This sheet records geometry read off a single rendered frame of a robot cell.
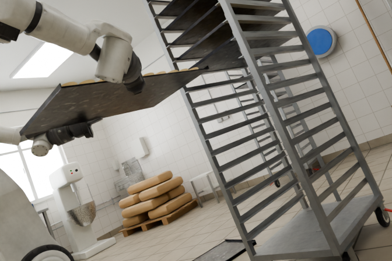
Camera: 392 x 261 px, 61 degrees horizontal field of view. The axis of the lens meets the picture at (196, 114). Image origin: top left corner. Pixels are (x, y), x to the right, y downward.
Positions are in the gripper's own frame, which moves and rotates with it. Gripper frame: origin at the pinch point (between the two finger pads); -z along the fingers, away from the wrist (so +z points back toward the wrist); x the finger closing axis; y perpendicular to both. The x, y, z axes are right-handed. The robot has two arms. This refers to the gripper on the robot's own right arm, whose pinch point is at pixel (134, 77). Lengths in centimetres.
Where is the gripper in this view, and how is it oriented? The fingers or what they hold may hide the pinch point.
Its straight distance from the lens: 106.1
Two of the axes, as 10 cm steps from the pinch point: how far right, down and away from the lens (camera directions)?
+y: -9.2, 3.9, -0.2
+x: -3.9, -9.1, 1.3
